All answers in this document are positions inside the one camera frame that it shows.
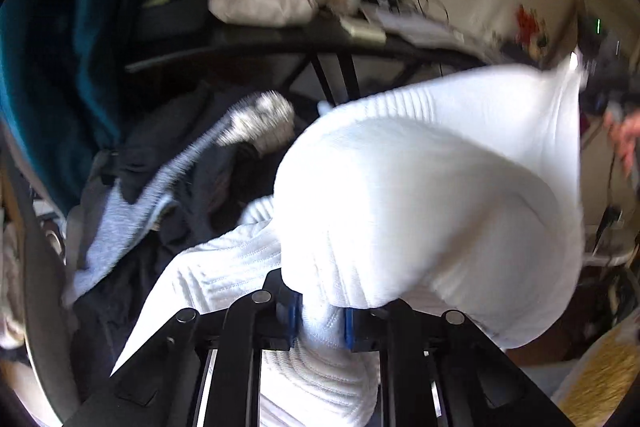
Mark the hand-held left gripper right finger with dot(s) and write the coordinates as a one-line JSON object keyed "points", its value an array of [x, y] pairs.
{"points": [[350, 329]]}

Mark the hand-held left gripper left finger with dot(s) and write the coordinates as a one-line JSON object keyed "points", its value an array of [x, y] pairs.
{"points": [[294, 314]]}

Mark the white textured shirt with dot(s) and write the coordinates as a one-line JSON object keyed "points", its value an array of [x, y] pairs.
{"points": [[425, 187]]}

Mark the dark clothes pile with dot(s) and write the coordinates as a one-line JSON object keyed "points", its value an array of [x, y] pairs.
{"points": [[210, 187]]}

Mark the person's right hand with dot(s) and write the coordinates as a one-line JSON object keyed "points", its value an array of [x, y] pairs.
{"points": [[631, 132]]}

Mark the orange artificial flowers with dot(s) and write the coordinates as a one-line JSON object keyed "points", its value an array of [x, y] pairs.
{"points": [[531, 27]]}

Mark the white folded paper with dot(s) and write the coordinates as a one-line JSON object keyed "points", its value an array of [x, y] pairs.
{"points": [[420, 27]]}

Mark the grey-blue garment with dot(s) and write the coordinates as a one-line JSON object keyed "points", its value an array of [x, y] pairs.
{"points": [[115, 227]]}

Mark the silver glittery cloth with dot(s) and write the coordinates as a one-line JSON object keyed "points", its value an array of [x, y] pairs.
{"points": [[265, 114]]}

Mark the pale yellow box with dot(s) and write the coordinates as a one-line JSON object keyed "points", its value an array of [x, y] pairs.
{"points": [[362, 31]]}

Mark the grey chair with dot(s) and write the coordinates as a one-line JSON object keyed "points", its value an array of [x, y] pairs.
{"points": [[35, 287]]}

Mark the black desk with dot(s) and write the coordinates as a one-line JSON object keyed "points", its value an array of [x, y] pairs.
{"points": [[280, 42]]}

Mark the teal curtain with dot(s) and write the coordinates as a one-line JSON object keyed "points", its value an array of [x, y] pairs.
{"points": [[65, 57]]}

